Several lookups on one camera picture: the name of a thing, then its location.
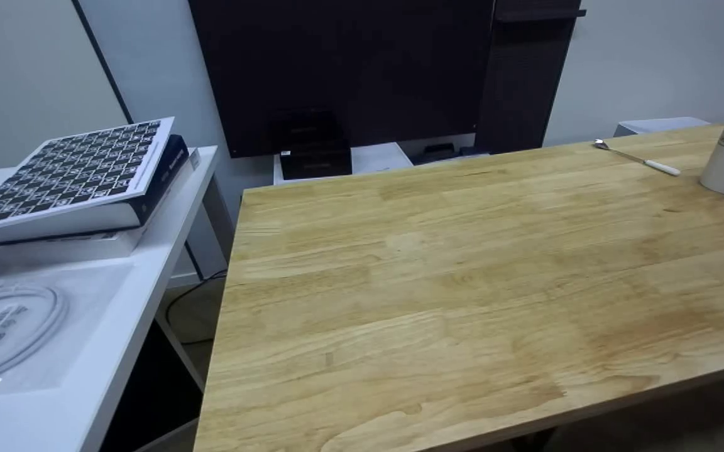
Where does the black cable on wall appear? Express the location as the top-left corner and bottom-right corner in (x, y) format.
(70, 0), (133, 127)

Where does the clear round lid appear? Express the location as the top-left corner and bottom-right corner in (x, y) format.
(0, 258), (135, 397)

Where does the white side table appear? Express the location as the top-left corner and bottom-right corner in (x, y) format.
(0, 146), (237, 452)

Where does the large black monitor panel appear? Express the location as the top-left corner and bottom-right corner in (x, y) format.
(186, 0), (499, 161)

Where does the dark tall cabinet panel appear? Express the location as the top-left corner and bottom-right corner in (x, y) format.
(472, 0), (589, 155)

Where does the light grey box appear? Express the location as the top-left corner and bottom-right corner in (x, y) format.
(612, 115), (711, 137)

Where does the small black box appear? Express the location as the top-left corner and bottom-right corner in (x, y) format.
(274, 110), (354, 181)

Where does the black cable on floor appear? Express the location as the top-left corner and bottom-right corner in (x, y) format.
(159, 270), (228, 346)

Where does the metal spoon with white handle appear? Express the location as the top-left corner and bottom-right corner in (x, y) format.
(592, 135), (685, 181)

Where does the white flat box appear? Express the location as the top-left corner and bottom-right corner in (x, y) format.
(0, 224), (149, 253)

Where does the checkerboard calibration board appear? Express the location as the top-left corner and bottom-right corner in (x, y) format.
(0, 115), (179, 248)

